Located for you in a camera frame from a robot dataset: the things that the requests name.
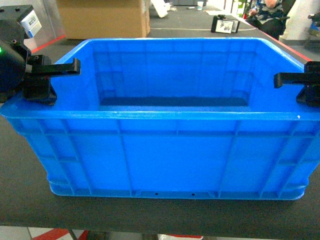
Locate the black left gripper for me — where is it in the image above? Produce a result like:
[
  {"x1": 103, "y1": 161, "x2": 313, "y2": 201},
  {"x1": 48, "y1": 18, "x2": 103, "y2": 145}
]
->
[{"x1": 22, "y1": 54, "x2": 81, "y2": 105}]

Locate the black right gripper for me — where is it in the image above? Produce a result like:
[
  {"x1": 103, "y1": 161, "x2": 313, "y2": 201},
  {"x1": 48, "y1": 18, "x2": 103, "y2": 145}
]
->
[{"x1": 273, "y1": 61, "x2": 320, "y2": 107}]

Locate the large blue plastic crate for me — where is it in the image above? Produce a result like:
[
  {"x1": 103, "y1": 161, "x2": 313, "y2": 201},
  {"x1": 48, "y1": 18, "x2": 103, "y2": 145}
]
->
[{"x1": 0, "y1": 37, "x2": 320, "y2": 200}]

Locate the brown cardboard box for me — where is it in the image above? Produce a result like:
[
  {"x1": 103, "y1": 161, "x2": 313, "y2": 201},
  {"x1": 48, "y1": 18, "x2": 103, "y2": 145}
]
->
[{"x1": 56, "y1": 0, "x2": 150, "y2": 40}]

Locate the seated person floral shirt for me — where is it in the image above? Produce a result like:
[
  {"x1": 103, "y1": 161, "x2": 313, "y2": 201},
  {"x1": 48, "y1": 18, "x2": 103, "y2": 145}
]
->
[{"x1": 246, "y1": 0, "x2": 296, "y2": 40}]

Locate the black framed picture case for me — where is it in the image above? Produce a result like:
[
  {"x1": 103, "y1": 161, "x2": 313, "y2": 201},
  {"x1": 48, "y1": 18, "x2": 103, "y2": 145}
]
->
[{"x1": 210, "y1": 14, "x2": 240, "y2": 34}]

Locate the white paper cup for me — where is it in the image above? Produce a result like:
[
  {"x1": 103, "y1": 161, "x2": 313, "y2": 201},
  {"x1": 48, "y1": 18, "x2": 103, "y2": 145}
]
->
[{"x1": 197, "y1": 1, "x2": 204, "y2": 11}]

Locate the white plastic object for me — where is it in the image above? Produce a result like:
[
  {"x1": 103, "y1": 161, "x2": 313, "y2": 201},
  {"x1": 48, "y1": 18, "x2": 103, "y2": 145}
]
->
[{"x1": 150, "y1": 0, "x2": 171, "y2": 18}]

